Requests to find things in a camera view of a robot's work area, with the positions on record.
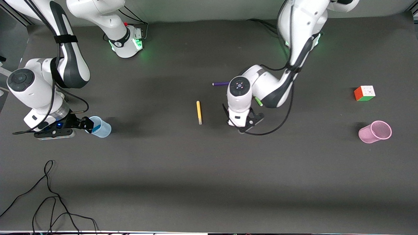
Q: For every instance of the green marker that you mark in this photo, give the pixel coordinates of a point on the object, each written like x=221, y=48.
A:
x=258, y=101

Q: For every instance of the colourful puzzle cube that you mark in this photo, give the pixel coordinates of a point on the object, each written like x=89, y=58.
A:
x=364, y=94

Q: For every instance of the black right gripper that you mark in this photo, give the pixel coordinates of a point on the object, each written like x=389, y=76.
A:
x=75, y=121

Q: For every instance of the dark grey table cloth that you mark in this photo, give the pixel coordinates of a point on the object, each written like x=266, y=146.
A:
x=209, y=179

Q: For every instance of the blue marker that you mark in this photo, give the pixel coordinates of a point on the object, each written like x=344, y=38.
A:
x=96, y=129

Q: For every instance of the purple marker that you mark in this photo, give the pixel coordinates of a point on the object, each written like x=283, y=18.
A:
x=220, y=84

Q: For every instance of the yellow marker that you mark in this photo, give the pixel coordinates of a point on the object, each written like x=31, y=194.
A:
x=199, y=112

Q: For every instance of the translucent pink plastic cup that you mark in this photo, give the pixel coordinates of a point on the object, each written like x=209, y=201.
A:
x=367, y=135

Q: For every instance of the translucent blue plastic cup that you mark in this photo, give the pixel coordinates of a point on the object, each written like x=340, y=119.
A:
x=104, y=129

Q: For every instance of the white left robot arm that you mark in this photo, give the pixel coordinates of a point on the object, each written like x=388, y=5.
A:
x=261, y=81

